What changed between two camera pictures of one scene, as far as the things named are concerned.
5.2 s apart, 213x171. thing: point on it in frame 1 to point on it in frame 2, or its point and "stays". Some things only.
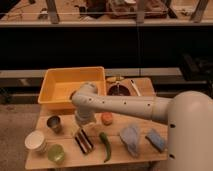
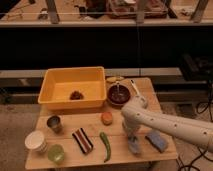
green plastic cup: (56, 153) stays
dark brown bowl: (119, 89) stays
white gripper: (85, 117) to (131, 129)
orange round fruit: (107, 118) stays
